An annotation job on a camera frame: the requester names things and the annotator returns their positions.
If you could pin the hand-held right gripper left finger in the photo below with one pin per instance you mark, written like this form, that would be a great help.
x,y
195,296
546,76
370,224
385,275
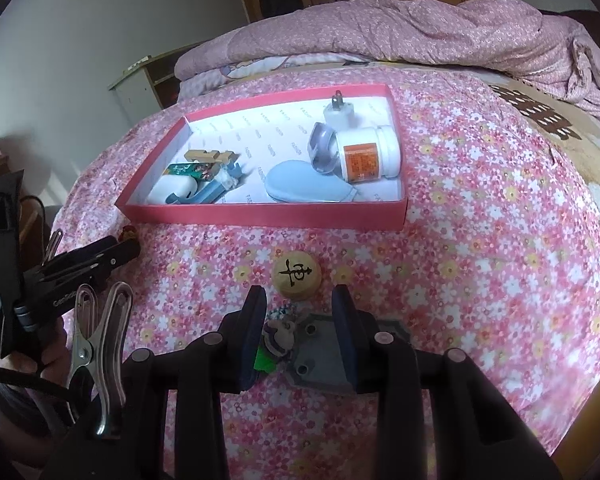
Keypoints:
x,y
252,332

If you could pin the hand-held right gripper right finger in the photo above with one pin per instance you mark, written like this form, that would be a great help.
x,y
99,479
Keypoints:
x,y
342,332

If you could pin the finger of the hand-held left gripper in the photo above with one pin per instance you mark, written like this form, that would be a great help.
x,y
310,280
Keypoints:
x,y
80,255
110,260

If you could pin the white earbud case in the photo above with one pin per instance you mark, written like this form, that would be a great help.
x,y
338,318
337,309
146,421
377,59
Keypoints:
x,y
167,190

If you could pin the red shallow cardboard box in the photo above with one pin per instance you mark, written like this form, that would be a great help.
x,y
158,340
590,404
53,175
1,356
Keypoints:
x,y
260,215

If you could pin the small colourful packet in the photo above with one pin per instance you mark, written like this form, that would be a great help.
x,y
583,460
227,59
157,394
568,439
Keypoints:
x,y
192,170

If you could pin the white bottle orange label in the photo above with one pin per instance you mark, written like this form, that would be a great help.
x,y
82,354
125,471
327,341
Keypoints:
x,y
365,145

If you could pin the clear tape roll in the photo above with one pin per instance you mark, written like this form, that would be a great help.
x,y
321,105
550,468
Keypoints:
x,y
316,145

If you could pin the white charger plug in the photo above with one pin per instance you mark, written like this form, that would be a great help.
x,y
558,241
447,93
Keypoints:
x,y
342,117

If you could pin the person's left forearm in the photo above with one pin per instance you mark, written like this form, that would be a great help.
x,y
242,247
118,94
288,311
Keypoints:
x,y
5,412

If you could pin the person's left hand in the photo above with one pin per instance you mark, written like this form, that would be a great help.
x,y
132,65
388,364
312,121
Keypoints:
x,y
57,347

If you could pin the small red trinket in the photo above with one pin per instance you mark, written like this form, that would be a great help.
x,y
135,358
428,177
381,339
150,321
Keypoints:
x,y
127,234

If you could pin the grey plate with holes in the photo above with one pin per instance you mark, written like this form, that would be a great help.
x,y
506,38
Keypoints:
x,y
320,360

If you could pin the round wooden chess piece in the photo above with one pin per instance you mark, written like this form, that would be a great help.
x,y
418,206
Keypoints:
x,y
297,275

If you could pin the metal spring clamp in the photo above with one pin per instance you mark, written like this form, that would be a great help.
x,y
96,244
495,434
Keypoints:
x,y
105,360

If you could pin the small wooden block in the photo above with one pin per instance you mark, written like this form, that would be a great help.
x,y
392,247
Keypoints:
x,y
205,155

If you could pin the blue correction tape dispenser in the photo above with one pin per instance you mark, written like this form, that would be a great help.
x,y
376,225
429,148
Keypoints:
x,y
300,182

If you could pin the small bedside cabinet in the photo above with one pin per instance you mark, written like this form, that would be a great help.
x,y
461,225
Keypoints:
x,y
135,85

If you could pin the cartoon printed pillow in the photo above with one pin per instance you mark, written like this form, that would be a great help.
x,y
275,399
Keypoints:
x,y
260,66

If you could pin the beige patterned blanket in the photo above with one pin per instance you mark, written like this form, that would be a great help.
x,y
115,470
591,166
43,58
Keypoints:
x,y
595,160

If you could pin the pink quilt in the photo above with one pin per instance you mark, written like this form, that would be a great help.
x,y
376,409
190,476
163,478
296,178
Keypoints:
x,y
430,30

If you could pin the dark wooden headboard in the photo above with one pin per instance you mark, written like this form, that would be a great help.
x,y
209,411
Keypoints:
x,y
595,17

